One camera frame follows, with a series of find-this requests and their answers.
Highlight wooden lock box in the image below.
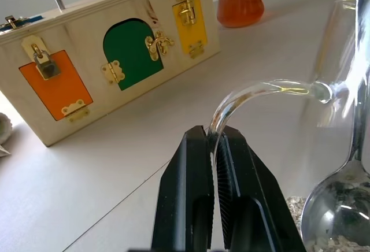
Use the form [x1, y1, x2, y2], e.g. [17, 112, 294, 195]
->
[0, 0, 221, 148]

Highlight clear glass mug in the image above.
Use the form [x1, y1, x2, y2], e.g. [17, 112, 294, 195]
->
[205, 0, 370, 252]

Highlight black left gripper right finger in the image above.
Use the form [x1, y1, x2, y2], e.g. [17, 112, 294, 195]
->
[214, 127, 308, 250]

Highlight silver metal spoon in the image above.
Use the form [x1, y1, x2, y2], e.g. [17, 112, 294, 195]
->
[300, 0, 370, 252]

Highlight small brass padlock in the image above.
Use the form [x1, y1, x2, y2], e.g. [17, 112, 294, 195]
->
[31, 43, 62, 80]

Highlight glass flask with orange liquid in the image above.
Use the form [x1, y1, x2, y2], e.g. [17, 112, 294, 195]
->
[216, 0, 266, 28]

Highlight white ridged shell-like object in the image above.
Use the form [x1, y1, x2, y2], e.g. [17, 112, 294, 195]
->
[0, 112, 14, 145]

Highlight dry oatmeal flakes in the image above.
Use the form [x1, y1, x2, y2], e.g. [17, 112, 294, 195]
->
[284, 195, 370, 252]

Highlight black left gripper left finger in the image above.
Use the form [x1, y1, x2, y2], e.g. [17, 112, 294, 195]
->
[150, 125, 215, 250]

